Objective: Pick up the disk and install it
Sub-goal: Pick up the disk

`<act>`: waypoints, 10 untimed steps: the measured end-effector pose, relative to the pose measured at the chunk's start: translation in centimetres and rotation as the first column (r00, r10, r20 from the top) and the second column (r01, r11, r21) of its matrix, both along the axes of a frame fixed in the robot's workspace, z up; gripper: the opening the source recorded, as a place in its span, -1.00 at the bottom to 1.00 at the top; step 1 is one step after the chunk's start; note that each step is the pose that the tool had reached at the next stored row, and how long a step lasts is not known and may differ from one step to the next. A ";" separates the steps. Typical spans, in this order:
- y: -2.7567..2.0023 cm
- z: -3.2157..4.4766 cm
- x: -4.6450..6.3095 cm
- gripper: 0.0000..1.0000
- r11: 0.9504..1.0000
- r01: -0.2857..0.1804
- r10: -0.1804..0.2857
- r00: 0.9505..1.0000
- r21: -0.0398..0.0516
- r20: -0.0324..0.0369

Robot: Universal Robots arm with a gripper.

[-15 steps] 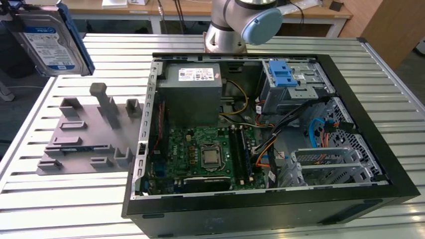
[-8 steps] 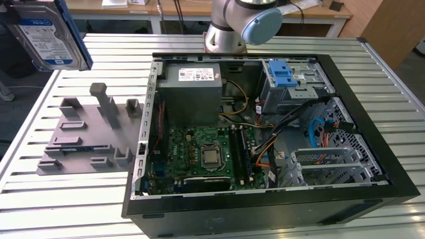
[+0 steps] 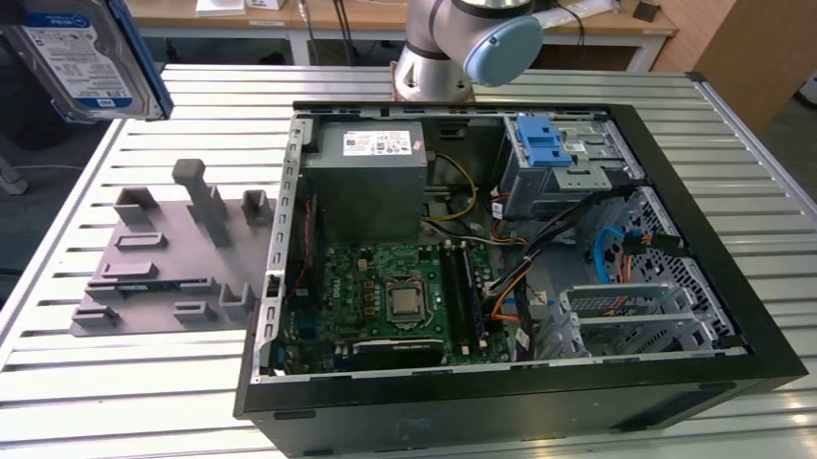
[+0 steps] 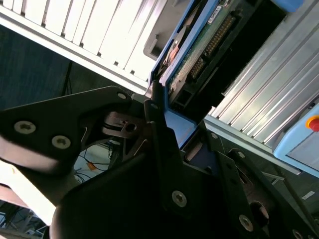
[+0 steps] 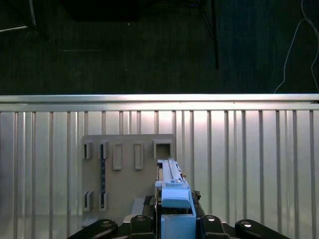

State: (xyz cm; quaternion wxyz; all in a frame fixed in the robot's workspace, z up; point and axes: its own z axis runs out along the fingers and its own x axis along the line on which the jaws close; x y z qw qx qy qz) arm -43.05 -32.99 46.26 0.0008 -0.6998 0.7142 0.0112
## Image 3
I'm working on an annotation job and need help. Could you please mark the black RAM slot pair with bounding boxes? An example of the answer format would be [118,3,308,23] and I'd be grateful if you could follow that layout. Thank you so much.
[443,241,465,353]
[461,241,491,354]

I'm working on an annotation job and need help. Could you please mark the grey power supply unit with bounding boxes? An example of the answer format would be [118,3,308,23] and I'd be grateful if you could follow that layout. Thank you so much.
[302,119,428,245]

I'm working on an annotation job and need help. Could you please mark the silver disk bay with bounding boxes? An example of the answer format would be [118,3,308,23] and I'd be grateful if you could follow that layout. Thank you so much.
[547,281,726,361]

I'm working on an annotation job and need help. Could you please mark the metal CPU socket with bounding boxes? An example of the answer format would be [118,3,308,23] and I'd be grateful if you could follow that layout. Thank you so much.
[379,274,436,332]

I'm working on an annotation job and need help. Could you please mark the black disk power connector wire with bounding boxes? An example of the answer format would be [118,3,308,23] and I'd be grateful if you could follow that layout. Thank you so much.
[611,229,686,291]

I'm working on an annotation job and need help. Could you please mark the green motherboard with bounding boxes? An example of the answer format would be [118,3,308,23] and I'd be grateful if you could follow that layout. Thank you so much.
[282,241,511,375]

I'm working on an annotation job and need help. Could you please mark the hard disk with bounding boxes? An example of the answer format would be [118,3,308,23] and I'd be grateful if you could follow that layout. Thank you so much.
[0,0,174,124]

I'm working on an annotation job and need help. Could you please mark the black graphics card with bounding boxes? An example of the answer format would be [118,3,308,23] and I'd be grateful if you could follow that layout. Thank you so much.
[348,336,447,370]

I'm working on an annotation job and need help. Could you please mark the brown wooden cabinet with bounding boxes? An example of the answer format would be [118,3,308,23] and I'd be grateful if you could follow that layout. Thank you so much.
[654,0,817,140]

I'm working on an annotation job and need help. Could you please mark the blue drive latch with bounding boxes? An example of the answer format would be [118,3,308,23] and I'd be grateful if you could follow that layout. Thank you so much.
[516,114,571,168]

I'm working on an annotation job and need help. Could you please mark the wooden desk white legs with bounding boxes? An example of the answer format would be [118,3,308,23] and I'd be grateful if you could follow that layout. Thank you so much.
[124,0,682,73]

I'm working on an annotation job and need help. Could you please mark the power supply wire bundle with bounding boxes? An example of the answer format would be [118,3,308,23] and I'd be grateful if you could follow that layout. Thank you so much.
[423,217,535,249]

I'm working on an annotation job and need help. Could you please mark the grey optical drive cage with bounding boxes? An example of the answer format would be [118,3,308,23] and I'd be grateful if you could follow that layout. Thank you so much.
[499,113,644,222]

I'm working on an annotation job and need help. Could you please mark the large white box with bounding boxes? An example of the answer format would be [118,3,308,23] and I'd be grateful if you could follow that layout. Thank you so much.
[193,0,248,18]

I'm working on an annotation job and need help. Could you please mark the green RAM stick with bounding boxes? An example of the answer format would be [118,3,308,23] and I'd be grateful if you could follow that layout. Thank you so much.
[113,282,185,294]

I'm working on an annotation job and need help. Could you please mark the yellow black power wire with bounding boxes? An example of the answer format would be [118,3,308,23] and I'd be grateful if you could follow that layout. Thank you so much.
[423,152,480,224]

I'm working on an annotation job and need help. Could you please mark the orange yellow power wires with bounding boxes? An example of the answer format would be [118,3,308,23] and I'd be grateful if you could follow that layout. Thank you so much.
[488,280,523,326]

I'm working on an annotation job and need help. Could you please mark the black cable bundle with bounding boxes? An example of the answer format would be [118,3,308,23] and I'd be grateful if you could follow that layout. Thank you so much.
[489,185,643,307]

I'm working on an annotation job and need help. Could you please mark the black open PC case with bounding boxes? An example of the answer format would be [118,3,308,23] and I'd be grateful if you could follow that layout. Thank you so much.
[232,98,808,458]

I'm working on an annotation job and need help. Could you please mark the grey parts rack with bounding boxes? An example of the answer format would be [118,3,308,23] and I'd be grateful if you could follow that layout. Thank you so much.
[67,159,281,339]

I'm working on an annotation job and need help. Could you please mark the silver CPU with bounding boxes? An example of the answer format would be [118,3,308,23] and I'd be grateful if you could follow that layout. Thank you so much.
[388,289,425,319]

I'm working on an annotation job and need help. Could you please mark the white desk foot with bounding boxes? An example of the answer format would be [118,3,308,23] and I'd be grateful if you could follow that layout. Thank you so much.
[0,151,30,197]

